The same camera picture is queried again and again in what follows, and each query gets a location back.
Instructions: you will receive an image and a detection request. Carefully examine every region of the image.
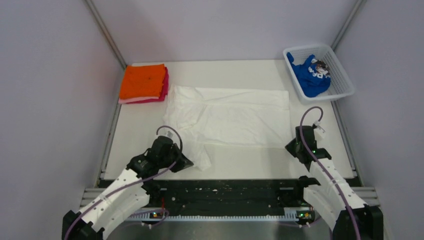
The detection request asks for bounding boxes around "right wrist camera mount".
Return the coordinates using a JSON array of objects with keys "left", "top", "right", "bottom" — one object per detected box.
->
[{"left": 312, "top": 120, "right": 326, "bottom": 141}]

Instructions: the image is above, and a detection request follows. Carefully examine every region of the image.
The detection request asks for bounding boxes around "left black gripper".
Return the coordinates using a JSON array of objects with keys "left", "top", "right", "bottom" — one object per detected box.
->
[{"left": 158, "top": 142, "right": 193, "bottom": 173}]

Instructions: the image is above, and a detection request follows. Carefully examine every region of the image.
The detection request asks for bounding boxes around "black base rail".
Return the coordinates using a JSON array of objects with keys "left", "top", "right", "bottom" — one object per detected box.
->
[{"left": 143, "top": 176, "right": 317, "bottom": 217}]

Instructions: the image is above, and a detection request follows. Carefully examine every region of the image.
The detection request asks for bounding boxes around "left corner metal post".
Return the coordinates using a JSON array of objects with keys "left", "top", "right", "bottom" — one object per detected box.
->
[{"left": 83, "top": 0, "right": 127, "bottom": 70}]

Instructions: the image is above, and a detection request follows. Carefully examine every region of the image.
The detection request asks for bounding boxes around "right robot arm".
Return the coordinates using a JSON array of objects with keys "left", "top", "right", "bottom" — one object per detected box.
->
[{"left": 285, "top": 125, "right": 384, "bottom": 240}]

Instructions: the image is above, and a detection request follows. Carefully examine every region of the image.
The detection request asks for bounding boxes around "white t-shirt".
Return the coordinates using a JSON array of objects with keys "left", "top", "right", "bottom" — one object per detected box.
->
[{"left": 162, "top": 85, "right": 292, "bottom": 171}]

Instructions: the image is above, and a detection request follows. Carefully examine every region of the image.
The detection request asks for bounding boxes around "corner metal post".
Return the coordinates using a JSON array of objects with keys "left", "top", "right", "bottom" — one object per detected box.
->
[
  {"left": 83, "top": 0, "right": 127, "bottom": 70},
  {"left": 331, "top": 0, "right": 367, "bottom": 51}
]

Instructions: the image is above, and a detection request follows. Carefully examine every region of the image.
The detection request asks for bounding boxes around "folded pink t-shirt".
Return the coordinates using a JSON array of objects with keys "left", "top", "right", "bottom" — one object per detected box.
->
[{"left": 118, "top": 66, "right": 169, "bottom": 105}]

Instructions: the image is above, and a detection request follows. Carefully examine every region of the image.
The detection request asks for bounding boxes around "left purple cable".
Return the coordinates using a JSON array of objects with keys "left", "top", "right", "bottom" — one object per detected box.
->
[{"left": 63, "top": 125, "right": 184, "bottom": 240}]

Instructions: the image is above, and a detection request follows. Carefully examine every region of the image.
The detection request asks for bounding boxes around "blue t-shirt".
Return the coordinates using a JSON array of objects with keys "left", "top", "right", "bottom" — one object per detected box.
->
[{"left": 286, "top": 52, "right": 332, "bottom": 98}]

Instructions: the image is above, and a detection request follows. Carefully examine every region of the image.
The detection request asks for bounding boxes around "right corner metal post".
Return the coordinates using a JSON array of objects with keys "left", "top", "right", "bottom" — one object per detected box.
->
[{"left": 331, "top": 0, "right": 367, "bottom": 51}]

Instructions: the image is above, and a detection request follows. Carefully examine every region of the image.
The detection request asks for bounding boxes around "folded orange t-shirt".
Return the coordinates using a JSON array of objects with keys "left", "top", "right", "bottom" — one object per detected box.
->
[{"left": 119, "top": 64, "right": 166, "bottom": 100}]

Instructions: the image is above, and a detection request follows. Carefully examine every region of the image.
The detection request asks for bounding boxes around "white plastic basket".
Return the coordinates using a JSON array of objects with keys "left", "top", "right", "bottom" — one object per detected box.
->
[{"left": 283, "top": 44, "right": 355, "bottom": 105}]

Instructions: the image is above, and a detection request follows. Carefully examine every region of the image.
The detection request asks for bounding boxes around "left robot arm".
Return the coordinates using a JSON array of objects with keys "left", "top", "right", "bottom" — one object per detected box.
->
[{"left": 61, "top": 135, "right": 194, "bottom": 240}]

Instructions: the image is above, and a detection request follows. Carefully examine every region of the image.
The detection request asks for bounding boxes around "aluminium frame rail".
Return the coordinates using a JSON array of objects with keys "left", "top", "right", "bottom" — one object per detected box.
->
[{"left": 71, "top": 187, "right": 392, "bottom": 240}]

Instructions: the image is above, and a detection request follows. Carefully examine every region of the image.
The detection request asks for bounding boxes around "white slotted cable duct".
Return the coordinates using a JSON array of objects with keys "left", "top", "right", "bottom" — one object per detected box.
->
[{"left": 126, "top": 208, "right": 313, "bottom": 222}]

